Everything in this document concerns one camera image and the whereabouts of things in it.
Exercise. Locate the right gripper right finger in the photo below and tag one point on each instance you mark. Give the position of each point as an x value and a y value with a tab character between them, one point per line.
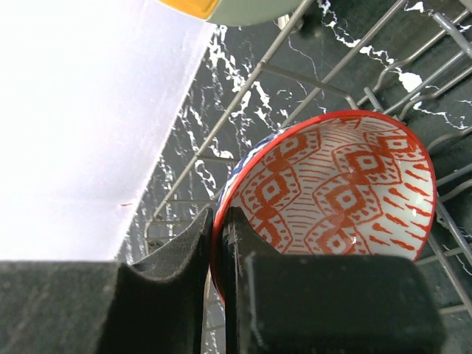
322	304

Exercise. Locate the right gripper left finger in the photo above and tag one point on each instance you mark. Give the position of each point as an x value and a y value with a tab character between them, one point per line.
153	306

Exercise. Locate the red geometric pattern bowl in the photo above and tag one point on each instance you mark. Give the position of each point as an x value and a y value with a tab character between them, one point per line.
347	182

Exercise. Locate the round pastel drawer cabinet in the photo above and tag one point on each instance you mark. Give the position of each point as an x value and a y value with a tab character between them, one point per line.
234	13

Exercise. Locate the grey wire dish rack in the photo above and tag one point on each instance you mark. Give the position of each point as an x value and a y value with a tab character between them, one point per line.
389	56

